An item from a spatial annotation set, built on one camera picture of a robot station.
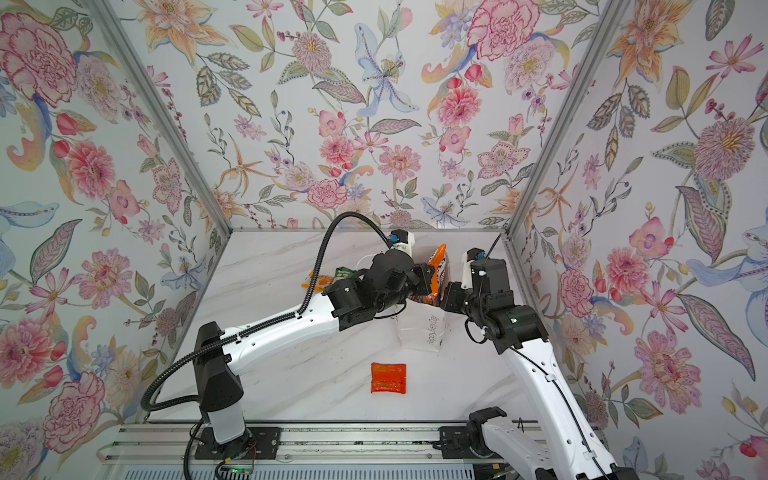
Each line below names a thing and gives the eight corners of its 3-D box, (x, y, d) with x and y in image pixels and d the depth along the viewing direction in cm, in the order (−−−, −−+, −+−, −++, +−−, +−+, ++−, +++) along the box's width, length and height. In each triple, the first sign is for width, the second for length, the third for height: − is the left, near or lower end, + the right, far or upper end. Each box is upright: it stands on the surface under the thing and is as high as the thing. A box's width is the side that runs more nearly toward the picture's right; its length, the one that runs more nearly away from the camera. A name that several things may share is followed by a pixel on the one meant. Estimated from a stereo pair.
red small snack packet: (371, 394, 84) (370, 392, 82) (371, 365, 89) (371, 362, 88) (407, 394, 84) (407, 392, 82) (405, 365, 89) (406, 362, 88)
